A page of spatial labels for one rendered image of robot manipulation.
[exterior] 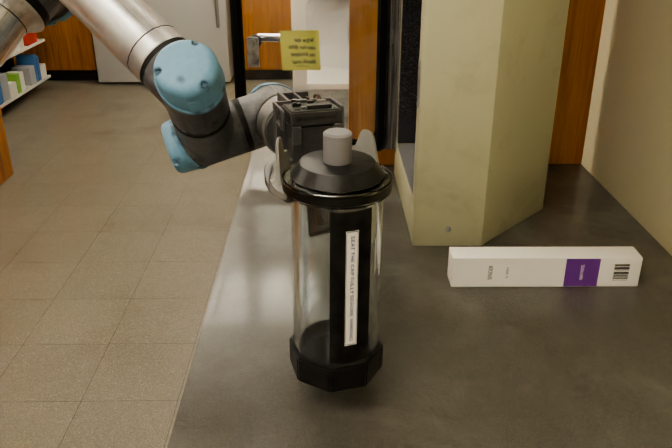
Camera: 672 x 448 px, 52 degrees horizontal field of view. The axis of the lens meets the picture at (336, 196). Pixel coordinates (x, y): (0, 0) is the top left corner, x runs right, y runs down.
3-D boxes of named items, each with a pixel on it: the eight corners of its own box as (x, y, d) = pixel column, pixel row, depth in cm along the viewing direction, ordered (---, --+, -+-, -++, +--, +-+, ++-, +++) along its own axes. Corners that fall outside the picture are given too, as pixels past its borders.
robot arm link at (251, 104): (248, 140, 101) (302, 122, 102) (260, 160, 91) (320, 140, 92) (231, 90, 98) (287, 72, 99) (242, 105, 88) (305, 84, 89)
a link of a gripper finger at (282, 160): (254, 149, 65) (276, 126, 74) (257, 208, 67) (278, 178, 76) (286, 150, 65) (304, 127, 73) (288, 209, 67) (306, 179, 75)
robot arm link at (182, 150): (148, 99, 86) (231, 73, 88) (165, 137, 97) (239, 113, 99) (166, 152, 84) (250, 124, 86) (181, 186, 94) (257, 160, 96)
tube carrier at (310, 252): (399, 376, 72) (409, 189, 64) (299, 394, 69) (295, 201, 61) (367, 320, 82) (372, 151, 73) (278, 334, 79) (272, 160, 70)
